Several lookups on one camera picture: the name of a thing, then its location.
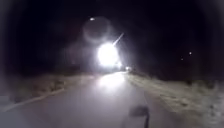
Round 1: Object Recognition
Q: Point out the pale grass verge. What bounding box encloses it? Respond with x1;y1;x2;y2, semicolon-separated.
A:
6;73;98;104
125;71;224;128

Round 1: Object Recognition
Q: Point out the grey asphalt path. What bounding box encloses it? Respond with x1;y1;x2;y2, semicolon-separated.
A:
0;71;181;128

